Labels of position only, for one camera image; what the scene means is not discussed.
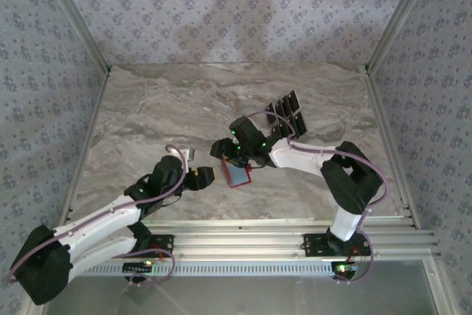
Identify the aluminium table side rail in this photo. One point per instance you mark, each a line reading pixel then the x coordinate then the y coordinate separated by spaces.
pixel 86 141
pixel 387 138

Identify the black left circuit board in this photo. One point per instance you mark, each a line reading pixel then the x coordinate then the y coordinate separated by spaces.
pixel 138 267

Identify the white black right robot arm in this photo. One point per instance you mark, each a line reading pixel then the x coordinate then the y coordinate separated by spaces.
pixel 295 162

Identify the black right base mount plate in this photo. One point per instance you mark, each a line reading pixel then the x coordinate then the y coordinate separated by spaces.
pixel 313 245

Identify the black circuit board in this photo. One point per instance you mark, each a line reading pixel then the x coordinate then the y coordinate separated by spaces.
pixel 344 269
pixel 138 267

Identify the red card holder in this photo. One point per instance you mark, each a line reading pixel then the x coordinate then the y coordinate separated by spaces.
pixel 237 178

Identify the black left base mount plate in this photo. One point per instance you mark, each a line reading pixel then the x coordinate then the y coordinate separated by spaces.
pixel 166 243

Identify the black right circuit board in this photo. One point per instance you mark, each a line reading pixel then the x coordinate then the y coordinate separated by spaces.
pixel 344 269

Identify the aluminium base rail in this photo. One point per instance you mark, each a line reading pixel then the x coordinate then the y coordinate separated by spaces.
pixel 239 241

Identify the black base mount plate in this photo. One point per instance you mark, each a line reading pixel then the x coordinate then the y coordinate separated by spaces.
pixel 166 243
pixel 313 245

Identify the aluminium frame post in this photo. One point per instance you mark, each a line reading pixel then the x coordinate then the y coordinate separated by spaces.
pixel 79 23
pixel 402 16

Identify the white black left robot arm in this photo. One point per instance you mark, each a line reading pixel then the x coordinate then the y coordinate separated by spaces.
pixel 107 221

